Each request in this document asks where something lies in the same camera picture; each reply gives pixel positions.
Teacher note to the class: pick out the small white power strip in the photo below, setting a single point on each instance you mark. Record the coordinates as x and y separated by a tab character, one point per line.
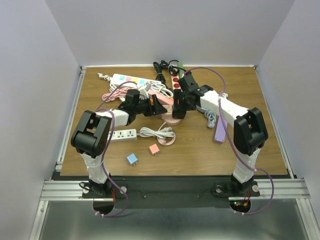
123	135

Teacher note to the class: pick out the white colourful power strip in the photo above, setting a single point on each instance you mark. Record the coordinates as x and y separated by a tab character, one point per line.
130	81

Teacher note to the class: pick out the pink power strip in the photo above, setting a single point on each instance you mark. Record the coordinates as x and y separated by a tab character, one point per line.
162	99

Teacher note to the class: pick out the pink plug adapter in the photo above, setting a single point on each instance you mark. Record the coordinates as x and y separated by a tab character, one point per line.
154	149

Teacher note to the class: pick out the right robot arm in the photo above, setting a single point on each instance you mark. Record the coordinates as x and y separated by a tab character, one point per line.
249	128

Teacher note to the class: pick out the pink round socket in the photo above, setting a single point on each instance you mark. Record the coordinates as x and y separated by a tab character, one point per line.
168	119

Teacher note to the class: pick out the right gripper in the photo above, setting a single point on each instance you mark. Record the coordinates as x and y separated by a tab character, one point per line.
178	94

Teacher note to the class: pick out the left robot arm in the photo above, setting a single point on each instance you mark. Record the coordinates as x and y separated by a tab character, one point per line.
92	135

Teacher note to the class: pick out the blue plug adapter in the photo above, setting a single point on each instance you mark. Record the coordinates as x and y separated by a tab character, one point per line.
132	159

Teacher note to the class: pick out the blue round socket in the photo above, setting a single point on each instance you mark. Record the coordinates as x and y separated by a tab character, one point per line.
201	109

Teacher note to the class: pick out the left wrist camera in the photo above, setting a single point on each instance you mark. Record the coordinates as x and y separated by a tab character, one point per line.
143	90

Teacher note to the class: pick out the pink cube adapter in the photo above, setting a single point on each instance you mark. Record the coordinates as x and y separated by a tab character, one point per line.
169	109

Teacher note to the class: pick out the beige red power strip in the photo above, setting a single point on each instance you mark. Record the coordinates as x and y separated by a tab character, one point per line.
174	74

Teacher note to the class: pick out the purple power strip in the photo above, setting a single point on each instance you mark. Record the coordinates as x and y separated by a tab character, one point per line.
220	133

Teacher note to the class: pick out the black cube socket adapter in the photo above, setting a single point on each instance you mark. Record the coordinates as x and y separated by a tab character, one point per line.
178	113

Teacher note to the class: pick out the green power strip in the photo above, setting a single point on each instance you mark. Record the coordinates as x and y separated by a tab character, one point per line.
181	68

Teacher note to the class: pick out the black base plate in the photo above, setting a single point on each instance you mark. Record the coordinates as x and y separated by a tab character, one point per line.
171	192

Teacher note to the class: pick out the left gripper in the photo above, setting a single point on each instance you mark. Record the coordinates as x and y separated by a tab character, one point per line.
157	108

